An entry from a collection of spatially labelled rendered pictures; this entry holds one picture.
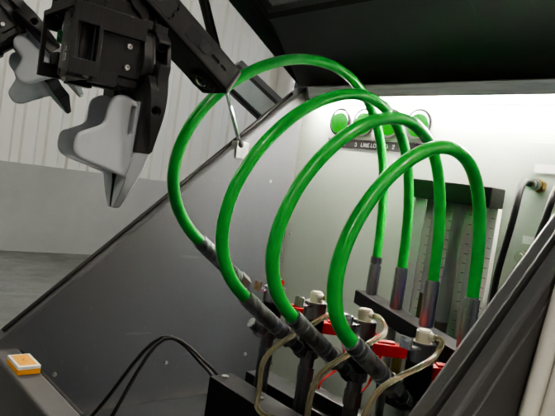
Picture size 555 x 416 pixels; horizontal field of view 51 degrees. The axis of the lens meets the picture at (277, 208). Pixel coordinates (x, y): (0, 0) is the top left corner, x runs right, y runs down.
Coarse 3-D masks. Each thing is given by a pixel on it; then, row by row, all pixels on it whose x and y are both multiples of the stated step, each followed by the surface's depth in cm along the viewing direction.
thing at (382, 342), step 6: (378, 342) 66; (384, 342) 66; (390, 342) 66; (372, 348) 65; (378, 348) 65; (384, 348) 65; (390, 348) 65; (396, 348) 65; (402, 348) 65; (378, 354) 65; (384, 354) 65; (390, 354) 65; (396, 354) 65; (402, 354) 65
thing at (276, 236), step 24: (360, 120) 61; (384, 120) 62; (408, 120) 65; (336, 144) 58; (312, 168) 57; (432, 168) 70; (288, 192) 56; (288, 216) 56; (432, 264) 73; (432, 288) 73; (288, 312) 57; (432, 312) 73; (312, 336) 60
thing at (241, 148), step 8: (200, 0) 101; (208, 0) 102; (208, 8) 102; (208, 16) 102; (208, 24) 102; (208, 32) 103; (216, 32) 103; (216, 40) 103; (232, 112) 107; (232, 120) 108; (232, 144) 110; (240, 144) 109; (248, 144) 110; (240, 152) 109
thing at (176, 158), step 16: (256, 64) 71; (272, 64) 72; (288, 64) 74; (320, 64) 77; (336, 64) 79; (240, 80) 69; (352, 80) 81; (208, 96) 67; (192, 112) 66; (368, 112) 85; (192, 128) 66; (176, 144) 66; (384, 144) 87; (176, 160) 65; (384, 160) 88; (176, 176) 66; (176, 192) 66; (176, 208) 66; (384, 208) 89; (192, 224) 68; (384, 224) 90; (192, 240) 69
